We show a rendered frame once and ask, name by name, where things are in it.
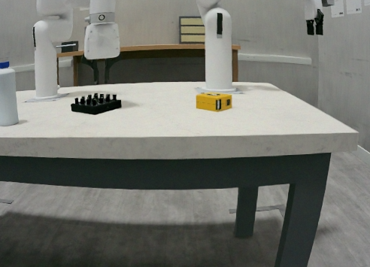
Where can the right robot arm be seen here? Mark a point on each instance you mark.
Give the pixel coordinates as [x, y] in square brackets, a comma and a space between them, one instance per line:
[45, 32]

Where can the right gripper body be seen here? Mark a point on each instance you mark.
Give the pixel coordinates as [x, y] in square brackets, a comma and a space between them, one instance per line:
[101, 41]

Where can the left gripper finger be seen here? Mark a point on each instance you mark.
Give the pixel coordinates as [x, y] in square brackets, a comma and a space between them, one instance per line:
[310, 28]
[319, 23]

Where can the white bottle with blue cap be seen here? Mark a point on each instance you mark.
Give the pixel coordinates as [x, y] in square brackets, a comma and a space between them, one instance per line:
[8, 96]

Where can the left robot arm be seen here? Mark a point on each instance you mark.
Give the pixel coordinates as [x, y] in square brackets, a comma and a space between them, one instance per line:
[218, 46]

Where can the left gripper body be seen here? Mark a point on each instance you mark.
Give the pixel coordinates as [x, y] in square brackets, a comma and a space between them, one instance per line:
[311, 7]

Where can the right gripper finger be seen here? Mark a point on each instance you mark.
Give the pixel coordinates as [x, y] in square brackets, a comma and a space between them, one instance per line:
[108, 64]
[93, 66]

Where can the black knob box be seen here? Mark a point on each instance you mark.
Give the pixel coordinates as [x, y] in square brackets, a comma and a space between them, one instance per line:
[95, 105]

